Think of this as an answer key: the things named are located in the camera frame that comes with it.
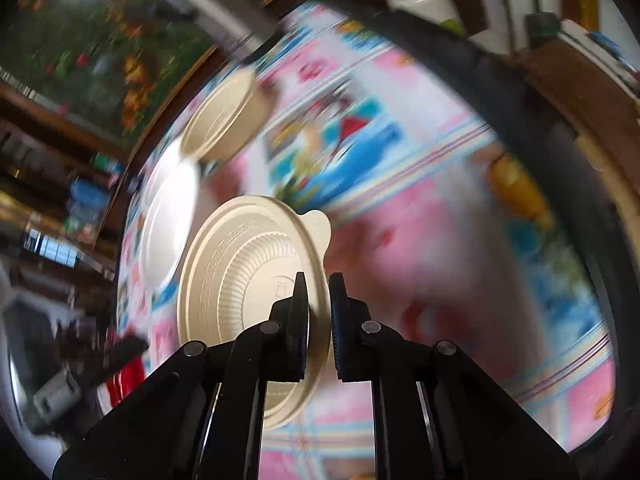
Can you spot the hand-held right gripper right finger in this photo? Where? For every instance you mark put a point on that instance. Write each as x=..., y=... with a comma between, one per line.
x=341, y=330

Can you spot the beige bowl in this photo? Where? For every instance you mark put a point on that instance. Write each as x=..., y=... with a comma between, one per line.
x=220, y=120

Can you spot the stainless steel kettle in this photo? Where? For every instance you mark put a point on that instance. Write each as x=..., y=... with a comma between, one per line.
x=210, y=5

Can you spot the floral wall painting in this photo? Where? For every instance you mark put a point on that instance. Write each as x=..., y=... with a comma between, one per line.
x=100, y=50

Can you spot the colourful printed tablecloth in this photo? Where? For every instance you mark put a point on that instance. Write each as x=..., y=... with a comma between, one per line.
x=425, y=200

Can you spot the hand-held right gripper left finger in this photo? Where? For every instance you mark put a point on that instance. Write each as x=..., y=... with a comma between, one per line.
x=299, y=320

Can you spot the blue water jug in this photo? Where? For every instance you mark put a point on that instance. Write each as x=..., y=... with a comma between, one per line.
x=87, y=200

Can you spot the white cup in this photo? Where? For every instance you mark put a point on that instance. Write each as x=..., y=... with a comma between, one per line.
x=425, y=2

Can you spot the white round plate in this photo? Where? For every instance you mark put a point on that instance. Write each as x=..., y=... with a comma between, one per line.
x=165, y=230

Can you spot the beige round lid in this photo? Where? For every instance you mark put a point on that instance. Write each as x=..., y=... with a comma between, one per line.
x=240, y=265

